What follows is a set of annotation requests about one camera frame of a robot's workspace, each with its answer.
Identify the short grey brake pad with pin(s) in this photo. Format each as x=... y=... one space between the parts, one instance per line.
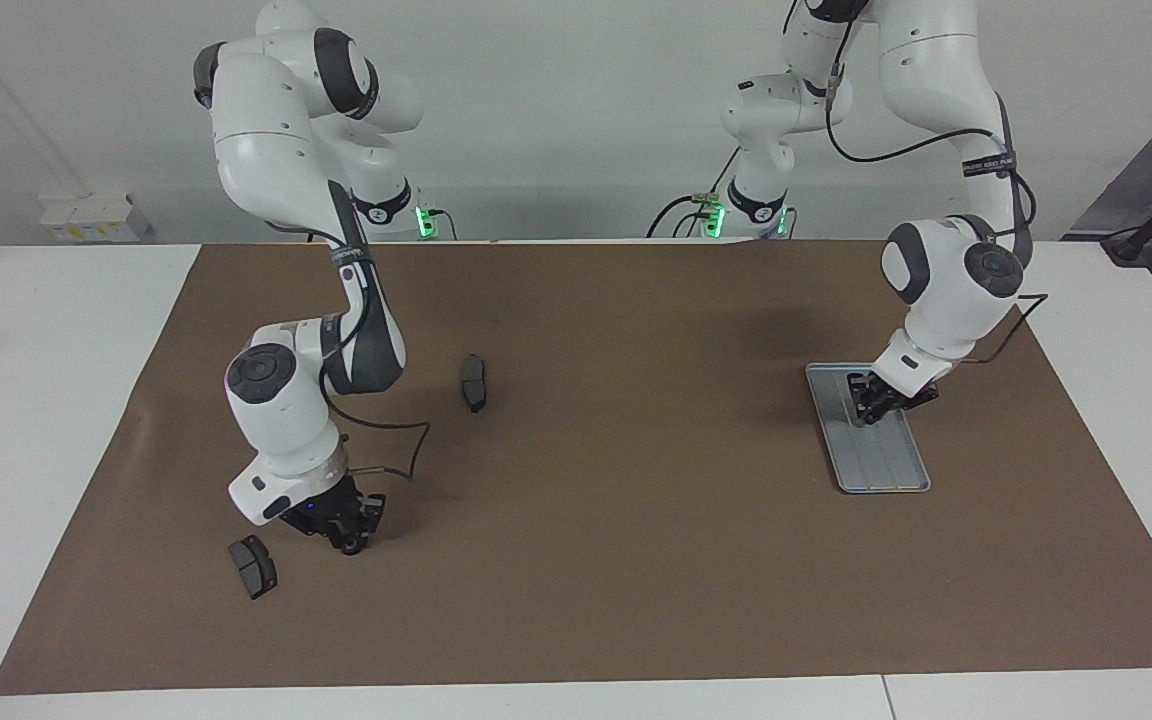
x=254 y=570

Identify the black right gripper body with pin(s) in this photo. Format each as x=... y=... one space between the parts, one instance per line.
x=326 y=510

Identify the long dark brake pad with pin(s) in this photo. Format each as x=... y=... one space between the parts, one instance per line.
x=474 y=383

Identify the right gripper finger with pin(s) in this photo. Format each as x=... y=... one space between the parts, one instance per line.
x=341 y=535
x=366 y=530

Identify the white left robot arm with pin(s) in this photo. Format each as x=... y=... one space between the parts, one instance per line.
x=946 y=300

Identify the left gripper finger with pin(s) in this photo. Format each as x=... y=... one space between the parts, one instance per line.
x=858 y=395
x=886 y=410

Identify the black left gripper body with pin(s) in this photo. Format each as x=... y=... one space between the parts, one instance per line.
x=906 y=393

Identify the brown table mat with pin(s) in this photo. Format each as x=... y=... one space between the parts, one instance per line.
x=586 y=560

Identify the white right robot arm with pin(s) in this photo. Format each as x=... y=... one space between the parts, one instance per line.
x=276 y=410

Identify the silver metal tray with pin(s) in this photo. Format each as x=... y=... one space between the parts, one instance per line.
x=886 y=460

